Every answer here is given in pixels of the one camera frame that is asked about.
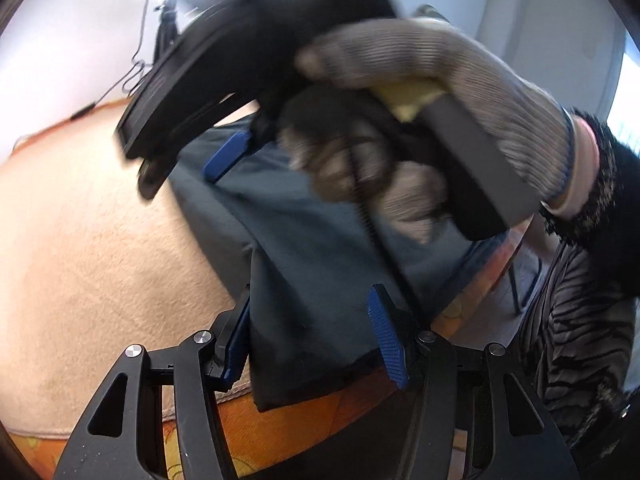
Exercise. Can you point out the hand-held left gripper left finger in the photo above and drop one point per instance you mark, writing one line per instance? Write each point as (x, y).
(232, 347)

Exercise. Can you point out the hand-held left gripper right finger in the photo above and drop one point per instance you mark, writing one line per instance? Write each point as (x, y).
(390, 347)

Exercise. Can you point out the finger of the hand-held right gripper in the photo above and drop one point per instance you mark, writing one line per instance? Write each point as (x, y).
(225, 156)

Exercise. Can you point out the dark green pants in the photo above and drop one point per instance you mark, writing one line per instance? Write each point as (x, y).
(310, 260)

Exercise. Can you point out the person's right forearm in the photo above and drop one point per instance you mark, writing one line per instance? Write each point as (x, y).
(610, 175)

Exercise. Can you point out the person's right hand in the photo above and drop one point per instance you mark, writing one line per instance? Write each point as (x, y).
(450, 55)

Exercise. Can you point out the orange floral bedsheet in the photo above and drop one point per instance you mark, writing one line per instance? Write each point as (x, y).
(300, 410)

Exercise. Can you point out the black tripod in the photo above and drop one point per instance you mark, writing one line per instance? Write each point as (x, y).
(167, 25)

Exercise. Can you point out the beige blanket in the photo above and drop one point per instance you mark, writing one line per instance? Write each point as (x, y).
(100, 260)

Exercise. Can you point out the person's zebra striped clothing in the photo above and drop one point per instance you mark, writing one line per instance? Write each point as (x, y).
(575, 335)

